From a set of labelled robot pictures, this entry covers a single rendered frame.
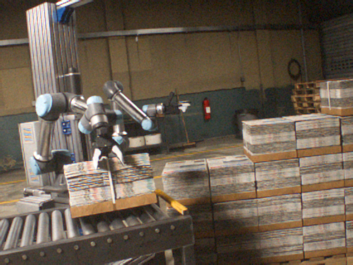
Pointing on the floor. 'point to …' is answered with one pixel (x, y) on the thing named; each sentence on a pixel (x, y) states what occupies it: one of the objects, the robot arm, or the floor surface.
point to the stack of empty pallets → (308, 96)
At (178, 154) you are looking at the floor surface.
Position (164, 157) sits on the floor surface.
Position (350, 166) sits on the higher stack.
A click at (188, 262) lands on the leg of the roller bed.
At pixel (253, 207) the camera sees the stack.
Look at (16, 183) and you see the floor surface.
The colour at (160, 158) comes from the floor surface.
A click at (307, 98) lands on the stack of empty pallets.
